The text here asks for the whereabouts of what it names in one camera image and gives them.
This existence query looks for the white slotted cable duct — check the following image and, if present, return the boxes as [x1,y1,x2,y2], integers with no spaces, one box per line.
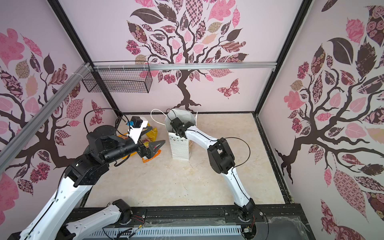
[85,226,244,240]

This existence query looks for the aluminium rail left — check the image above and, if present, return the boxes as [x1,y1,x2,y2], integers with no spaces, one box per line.
[1,63,92,173]

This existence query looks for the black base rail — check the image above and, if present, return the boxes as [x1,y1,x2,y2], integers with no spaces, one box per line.
[68,203,307,229]

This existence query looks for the yellow mango candy bag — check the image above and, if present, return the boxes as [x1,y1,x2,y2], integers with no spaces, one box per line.
[118,136,130,158]

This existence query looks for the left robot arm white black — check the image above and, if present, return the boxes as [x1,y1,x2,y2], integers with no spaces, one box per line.
[9,125,166,240]

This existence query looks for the aluminium rail back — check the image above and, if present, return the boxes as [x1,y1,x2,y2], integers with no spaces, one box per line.
[93,62,277,71]

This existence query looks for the orange pink snack bag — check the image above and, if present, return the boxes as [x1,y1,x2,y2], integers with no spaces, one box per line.
[142,139,165,163]

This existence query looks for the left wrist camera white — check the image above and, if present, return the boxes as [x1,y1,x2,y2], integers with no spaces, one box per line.
[128,116,148,144]

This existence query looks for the black wire basket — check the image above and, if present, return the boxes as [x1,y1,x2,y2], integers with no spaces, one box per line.
[82,60,153,94]

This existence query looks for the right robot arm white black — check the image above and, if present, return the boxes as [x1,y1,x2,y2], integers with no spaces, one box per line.
[170,118,256,222]

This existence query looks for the aluminium rail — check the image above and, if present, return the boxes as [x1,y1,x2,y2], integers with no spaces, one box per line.
[1,63,92,173]
[93,62,277,71]

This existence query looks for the white patterned paper bag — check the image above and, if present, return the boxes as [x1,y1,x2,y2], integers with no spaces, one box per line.
[150,108,199,161]

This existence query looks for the yellow snack bag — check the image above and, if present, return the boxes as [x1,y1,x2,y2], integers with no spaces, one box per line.
[146,128,158,142]

